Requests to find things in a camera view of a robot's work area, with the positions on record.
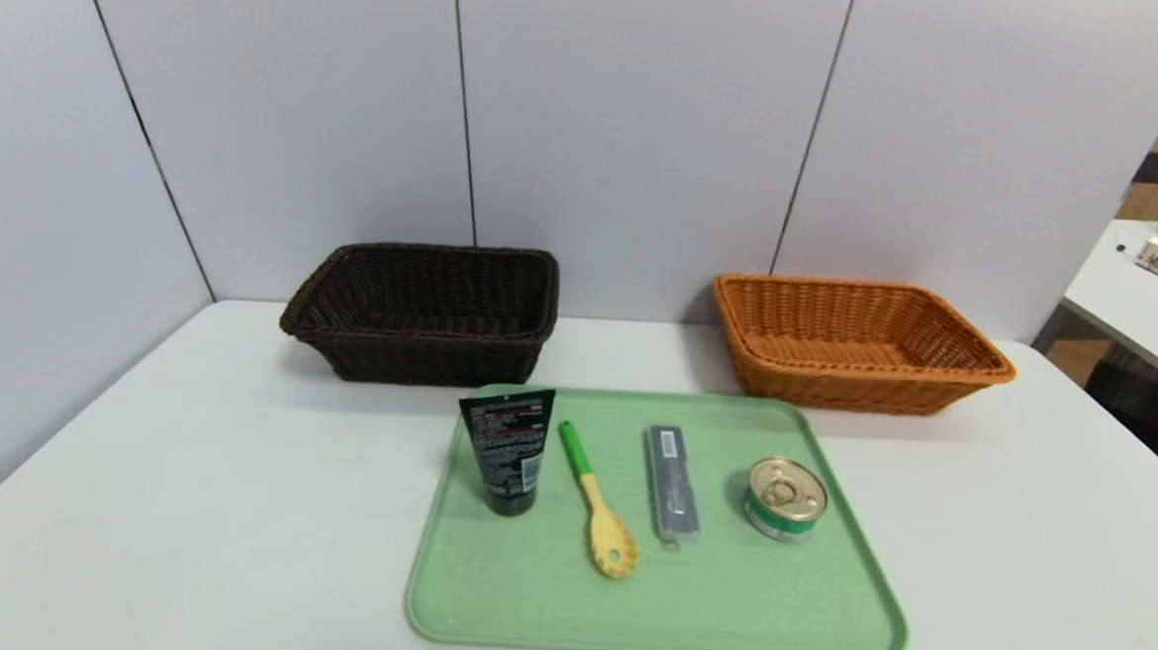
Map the black cosmetic tube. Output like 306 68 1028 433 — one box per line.
453 384 557 519

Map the grey translucent slim plastic case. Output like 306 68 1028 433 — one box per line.
638 424 708 551

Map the green handled yellow pasta spoon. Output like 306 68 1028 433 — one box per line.
550 420 647 581

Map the gold lid green label can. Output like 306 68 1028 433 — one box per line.
740 455 830 546

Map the dark brown wicker basket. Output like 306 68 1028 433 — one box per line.
276 236 562 393

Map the orange wicker basket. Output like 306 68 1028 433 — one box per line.
706 271 1021 421

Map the light green plastic tray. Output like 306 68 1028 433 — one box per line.
402 378 921 650

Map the white side table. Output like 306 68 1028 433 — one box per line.
1059 216 1158 388

